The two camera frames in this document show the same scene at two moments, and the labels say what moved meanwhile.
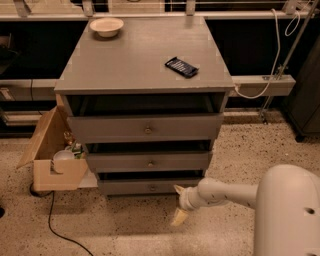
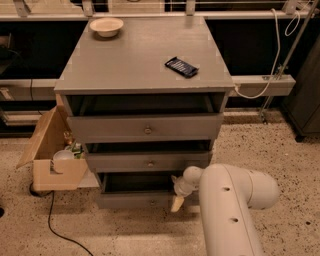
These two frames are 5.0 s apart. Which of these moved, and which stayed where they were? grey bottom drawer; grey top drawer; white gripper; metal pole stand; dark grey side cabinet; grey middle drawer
Moved: grey bottom drawer; white gripper
Stayed: grey top drawer; grey middle drawer; metal pole stand; dark grey side cabinet
